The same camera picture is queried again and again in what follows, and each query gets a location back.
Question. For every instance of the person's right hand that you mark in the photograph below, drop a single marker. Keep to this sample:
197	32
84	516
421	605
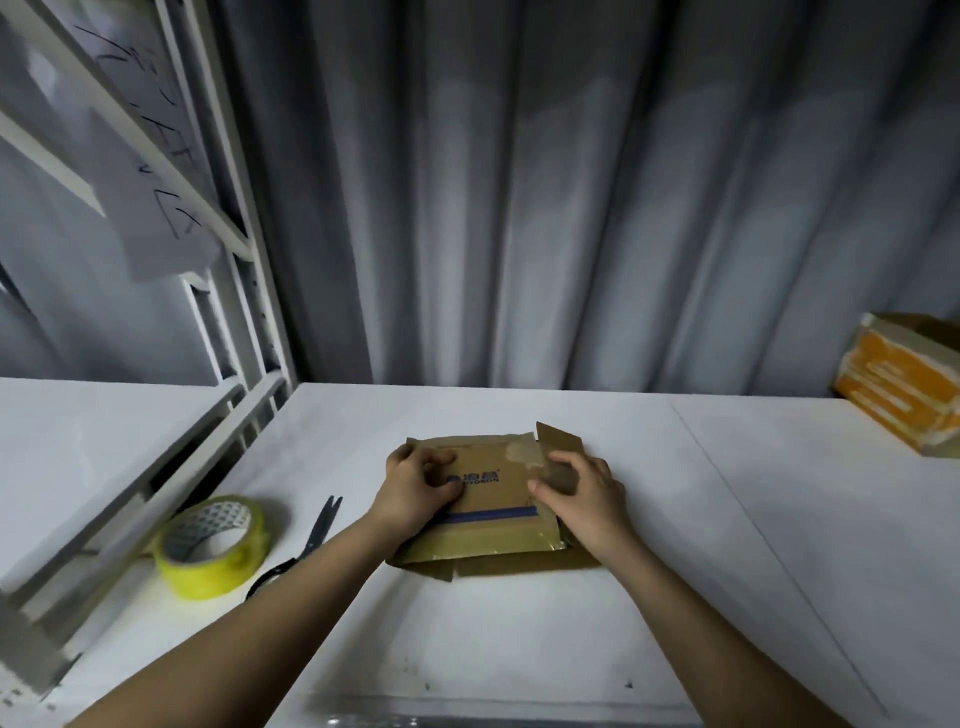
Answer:
588	503

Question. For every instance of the person's left hand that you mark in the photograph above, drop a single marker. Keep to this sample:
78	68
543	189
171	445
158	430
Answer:
413	492

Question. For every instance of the small brown labelled carton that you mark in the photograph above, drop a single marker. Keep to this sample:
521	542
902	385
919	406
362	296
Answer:
488	518

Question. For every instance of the black scissors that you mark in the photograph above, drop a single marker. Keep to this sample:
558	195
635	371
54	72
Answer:
293	552

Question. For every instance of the yellow tape roll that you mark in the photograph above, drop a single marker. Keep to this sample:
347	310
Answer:
210	552

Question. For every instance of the orange and white carton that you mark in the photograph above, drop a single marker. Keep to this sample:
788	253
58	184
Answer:
908	383

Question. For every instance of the person's left forearm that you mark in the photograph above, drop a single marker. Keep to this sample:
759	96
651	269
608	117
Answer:
225	645

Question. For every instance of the person's right forearm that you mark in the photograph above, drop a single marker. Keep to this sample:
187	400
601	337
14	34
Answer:
720	645

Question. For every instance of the white metal shelf rack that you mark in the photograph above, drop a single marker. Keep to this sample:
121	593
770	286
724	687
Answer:
248	270

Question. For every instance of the handwritten paper sheet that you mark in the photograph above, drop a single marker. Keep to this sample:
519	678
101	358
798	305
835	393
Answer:
143	83
165	218

